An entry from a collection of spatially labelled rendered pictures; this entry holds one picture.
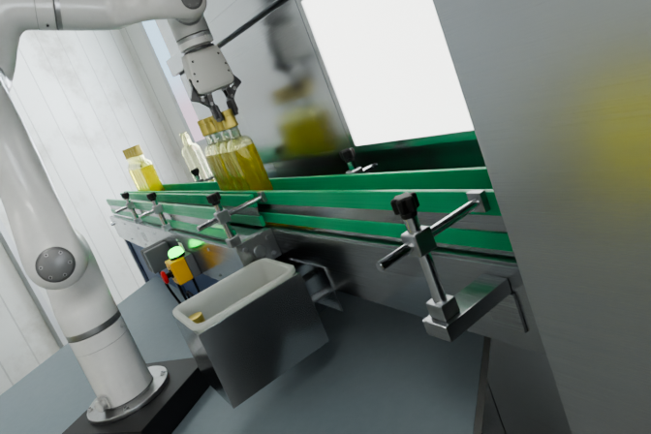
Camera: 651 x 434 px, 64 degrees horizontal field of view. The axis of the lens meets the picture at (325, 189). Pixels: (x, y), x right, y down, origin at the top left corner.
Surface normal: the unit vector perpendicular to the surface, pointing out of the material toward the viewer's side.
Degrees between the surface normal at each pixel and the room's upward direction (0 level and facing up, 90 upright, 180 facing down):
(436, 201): 90
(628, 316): 90
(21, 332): 90
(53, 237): 64
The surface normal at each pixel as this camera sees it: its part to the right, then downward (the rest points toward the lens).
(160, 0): 0.27, 0.21
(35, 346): 0.87, -0.25
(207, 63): 0.48, 0.04
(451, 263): -0.78, 0.42
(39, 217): 0.29, -0.36
